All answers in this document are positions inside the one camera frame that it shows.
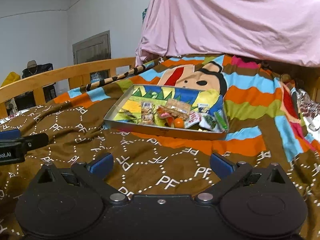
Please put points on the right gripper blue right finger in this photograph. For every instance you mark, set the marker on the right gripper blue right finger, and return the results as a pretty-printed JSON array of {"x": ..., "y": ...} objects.
[{"x": 221, "y": 166}]

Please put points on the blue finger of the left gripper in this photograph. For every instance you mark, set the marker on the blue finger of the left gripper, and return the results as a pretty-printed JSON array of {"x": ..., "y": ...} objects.
[{"x": 10, "y": 134}]

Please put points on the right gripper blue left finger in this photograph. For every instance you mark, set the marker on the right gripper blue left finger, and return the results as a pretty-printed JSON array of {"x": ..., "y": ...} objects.
[{"x": 101, "y": 166}]

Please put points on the white green vegetable snack packet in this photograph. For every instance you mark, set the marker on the white green vegetable snack packet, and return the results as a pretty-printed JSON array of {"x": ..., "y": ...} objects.
[{"x": 203, "y": 120}]

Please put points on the orange mandarin fruit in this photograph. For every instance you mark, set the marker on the orange mandarin fruit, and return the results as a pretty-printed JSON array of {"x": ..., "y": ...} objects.
[{"x": 178, "y": 123}]

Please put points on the blue calcium tube packet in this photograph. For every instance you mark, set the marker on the blue calcium tube packet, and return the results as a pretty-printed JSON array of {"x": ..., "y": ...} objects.
[{"x": 203, "y": 107}]

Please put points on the clear nut bar packet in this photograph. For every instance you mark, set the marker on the clear nut bar packet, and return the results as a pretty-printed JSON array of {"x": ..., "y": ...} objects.
[{"x": 147, "y": 115}]

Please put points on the clear oat cracker packet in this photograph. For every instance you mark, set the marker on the clear oat cracker packet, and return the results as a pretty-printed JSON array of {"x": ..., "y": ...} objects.
[{"x": 178, "y": 109}]

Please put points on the orange tofu snack packet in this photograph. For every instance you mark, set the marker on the orange tofu snack packet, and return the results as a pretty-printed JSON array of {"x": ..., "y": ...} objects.
[{"x": 164, "y": 115}]

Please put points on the green pen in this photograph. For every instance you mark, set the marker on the green pen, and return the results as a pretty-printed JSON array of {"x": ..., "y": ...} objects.
[{"x": 221, "y": 122}]

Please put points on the black crate with hat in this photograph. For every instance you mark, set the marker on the black crate with hat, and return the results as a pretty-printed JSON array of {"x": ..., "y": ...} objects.
[{"x": 34, "y": 69}]

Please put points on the yellow bag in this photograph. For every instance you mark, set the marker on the yellow bag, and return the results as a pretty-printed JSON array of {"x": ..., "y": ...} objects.
[{"x": 11, "y": 77}]

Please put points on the metal tray with dinosaur picture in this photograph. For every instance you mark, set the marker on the metal tray with dinosaur picture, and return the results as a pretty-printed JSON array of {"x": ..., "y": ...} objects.
[{"x": 125, "y": 114}]

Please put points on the colourful cartoon bed blanket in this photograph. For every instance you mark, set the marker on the colourful cartoon bed blanket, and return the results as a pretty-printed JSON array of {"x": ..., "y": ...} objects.
[{"x": 264, "y": 127}]

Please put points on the striped brown tan pole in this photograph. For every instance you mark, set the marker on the striped brown tan pole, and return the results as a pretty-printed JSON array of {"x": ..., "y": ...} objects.
[{"x": 131, "y": 72}]

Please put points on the grey door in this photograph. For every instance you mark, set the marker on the grey door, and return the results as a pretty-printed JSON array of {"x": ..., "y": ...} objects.
[{"x": 94, "y": 48}]

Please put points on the pink bed sheet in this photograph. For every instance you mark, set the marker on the pink bed sheet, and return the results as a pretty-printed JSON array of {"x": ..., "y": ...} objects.
[{"x": 276, "y": 30}]

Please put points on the wooden bed rail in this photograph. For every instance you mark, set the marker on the wooden bed rail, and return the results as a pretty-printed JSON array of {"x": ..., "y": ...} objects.
[{"x": 77, "y": 75}]

